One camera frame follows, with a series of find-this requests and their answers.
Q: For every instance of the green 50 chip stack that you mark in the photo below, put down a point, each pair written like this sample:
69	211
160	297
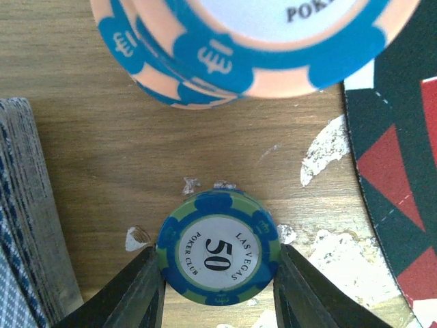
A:
220	247

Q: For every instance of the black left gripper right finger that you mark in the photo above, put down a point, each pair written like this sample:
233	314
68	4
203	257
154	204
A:
304	297

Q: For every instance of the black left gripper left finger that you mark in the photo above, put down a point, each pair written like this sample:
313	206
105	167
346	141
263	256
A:
133	298

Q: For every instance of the round red black poker mat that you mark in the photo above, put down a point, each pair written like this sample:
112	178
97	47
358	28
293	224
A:
391	114

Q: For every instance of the playing card deck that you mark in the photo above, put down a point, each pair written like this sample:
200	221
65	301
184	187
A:
38	284

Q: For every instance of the blue 10 chip stack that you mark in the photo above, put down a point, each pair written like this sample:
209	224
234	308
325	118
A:
201	54

